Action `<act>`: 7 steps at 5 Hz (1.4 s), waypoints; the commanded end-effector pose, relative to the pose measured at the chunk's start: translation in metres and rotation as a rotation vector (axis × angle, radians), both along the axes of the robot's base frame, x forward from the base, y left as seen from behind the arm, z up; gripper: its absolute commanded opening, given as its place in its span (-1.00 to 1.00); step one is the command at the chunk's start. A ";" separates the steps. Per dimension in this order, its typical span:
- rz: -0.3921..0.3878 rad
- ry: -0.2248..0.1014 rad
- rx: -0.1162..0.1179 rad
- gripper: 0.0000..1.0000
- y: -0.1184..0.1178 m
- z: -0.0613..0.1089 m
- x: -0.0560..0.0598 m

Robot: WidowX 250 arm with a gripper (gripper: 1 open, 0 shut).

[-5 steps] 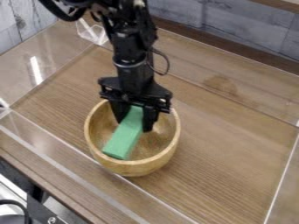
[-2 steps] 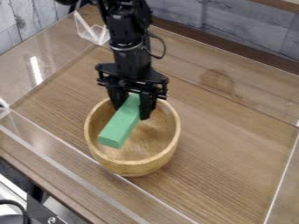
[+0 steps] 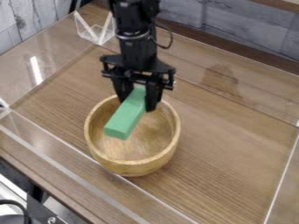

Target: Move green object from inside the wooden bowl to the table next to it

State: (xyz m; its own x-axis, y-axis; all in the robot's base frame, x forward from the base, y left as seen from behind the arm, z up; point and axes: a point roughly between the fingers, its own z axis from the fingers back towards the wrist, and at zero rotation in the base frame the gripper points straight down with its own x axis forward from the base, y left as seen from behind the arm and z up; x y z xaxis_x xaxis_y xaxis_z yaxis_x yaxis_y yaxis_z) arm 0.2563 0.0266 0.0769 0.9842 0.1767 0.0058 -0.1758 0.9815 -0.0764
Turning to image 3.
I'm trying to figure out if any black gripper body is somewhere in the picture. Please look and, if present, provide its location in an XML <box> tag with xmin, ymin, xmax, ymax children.
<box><xmin>99</xmin><ymin>33</ymin><xmax>177</xmax><ymax>91</ymax></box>

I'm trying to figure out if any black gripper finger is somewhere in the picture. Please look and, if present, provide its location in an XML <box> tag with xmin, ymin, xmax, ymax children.
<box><xmin>111</xmin><ymin>76</ymin><xmax>135</xmax><ymax>102</ymax></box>
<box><xmin>144</xmin><ymin>79</ymin><xmax>164</xmax><ymax>112</ymax></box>

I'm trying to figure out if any green rectangular block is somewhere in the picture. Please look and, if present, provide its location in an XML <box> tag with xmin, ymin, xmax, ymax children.
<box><xmin>104</xmin><ymin>87</ymin><xmax>145</xmax><ymax>140</ymax></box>

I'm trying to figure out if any round wooden bowl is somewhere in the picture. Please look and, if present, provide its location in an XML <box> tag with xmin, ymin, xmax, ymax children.
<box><xmin>84</xmin><ymin>95</ymin><xmax>181</xmax><ymax>177</ymax></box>

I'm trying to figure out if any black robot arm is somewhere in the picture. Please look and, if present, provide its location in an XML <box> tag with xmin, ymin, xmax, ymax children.
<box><xmin>100</xmin><ymin>0</ymin><xmax>176</xmax><ymax>112</ymax></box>

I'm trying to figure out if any clear acrylic enclosure wall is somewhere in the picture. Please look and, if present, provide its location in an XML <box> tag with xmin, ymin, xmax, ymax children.
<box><xmin>0</xmin><ymin>18</ymin><xmax>299</xmax><ymax>224</ymax></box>

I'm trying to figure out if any clear acrylic corner bracket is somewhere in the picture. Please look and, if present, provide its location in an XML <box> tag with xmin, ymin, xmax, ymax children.
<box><xmin>73</xmin><ymin>11</ymin><xmax>116</xmax><ymax>46</ymax></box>

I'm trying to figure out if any black metal mount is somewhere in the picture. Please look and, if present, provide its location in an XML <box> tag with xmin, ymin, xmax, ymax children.
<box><xmin>27</xmin><ymin>195</ymin><xmax>68</xmax><ymax>224</ymax></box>

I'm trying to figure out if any black cable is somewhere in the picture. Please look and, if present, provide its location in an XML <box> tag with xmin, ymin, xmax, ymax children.
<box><xmin>0</xmin><ymin>199</ymin><xmax>31</xmax><ymax>224</ymax></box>

